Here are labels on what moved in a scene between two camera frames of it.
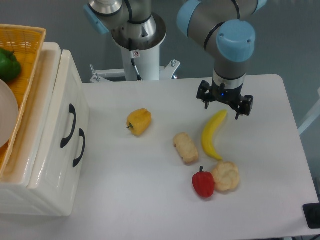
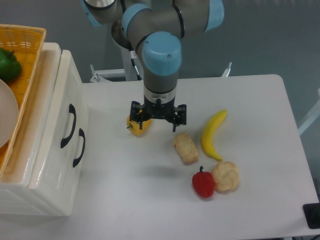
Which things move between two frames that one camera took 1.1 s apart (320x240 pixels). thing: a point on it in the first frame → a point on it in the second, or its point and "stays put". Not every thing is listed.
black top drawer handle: [72, 110] stays put
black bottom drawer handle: [82, 134] stays put
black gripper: [231, 96] → [167, 110]
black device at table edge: [312, 213] stays put
